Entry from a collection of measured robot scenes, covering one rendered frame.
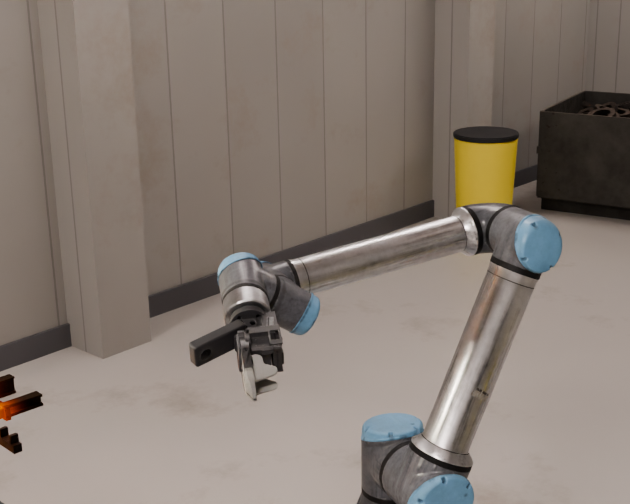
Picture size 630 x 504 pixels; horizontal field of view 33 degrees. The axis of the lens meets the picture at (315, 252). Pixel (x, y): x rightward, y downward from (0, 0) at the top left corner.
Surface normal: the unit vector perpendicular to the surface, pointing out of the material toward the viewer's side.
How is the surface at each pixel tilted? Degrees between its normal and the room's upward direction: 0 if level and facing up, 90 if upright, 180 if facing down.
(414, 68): 90
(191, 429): 0
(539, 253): 83
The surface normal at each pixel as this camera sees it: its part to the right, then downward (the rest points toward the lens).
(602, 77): -0.67, 0.23
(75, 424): -0.02, -0.95
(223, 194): 0.74, 0.19
